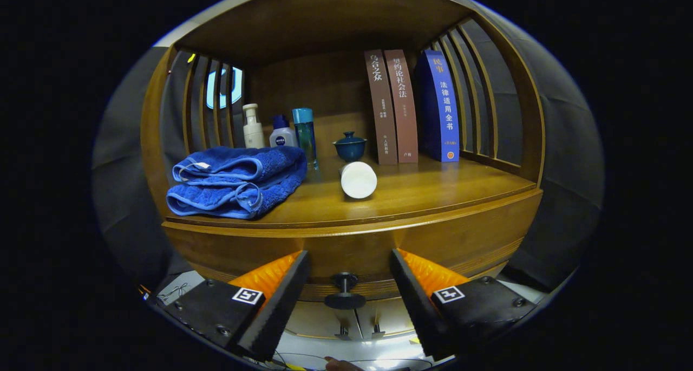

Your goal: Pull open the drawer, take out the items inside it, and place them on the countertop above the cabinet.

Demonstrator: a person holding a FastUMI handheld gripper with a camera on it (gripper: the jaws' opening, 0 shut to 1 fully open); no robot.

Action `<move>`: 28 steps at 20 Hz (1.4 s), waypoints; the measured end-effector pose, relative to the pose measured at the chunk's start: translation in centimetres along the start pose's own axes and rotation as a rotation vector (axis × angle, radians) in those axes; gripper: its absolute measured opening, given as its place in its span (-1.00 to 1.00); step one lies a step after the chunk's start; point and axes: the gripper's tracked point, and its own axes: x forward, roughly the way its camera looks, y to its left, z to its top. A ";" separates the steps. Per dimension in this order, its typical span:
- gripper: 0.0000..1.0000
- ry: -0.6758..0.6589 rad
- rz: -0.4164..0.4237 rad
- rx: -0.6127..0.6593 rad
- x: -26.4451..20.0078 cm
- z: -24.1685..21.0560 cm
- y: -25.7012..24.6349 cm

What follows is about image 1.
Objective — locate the teal transparent bottle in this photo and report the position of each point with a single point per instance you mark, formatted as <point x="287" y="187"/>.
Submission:
<point x="305" y="135"/>

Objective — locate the wooden cabinet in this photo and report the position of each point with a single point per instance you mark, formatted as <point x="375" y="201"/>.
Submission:
<point x="314" y="89"/>

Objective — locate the blue folded towel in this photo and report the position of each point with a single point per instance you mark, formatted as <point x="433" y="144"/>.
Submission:
<point x="233" y="181"/>

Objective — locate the blue book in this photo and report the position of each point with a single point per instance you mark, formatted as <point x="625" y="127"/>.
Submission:
<point x="443" y="111"/>

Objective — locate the wooden countertop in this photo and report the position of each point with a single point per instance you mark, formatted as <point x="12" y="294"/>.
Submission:
<point x="422" y="192"/>

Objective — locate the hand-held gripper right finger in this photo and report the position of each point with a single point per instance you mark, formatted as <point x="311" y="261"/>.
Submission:
<point x="419" y="306"/>

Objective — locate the white green cleanser tube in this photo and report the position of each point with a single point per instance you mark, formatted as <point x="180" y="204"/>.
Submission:
<point x="358" y="180"/>

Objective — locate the wooden cabinet door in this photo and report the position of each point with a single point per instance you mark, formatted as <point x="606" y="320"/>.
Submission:
<point x="319" y="317"/>
<point x="390" y="317"/>

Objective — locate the dark brown book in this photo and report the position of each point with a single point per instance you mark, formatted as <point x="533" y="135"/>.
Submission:
<point x="381" y="111"/>

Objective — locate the white bottle with blue cap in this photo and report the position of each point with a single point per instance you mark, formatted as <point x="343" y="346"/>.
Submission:
<point x="281" y="138"/>

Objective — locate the white pump bottle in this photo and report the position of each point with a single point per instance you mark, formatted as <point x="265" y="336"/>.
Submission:
<point x="253" y="132"/>

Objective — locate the reddish brown book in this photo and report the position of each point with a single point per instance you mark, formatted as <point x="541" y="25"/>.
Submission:
<point x="403" y="111"/>

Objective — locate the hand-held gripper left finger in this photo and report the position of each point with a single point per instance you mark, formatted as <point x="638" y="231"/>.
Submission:
<point x="279" y="306"/>

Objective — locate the dark blue lidded teacup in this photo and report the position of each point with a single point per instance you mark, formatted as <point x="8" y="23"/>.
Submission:
<point x="350" y="149"/>

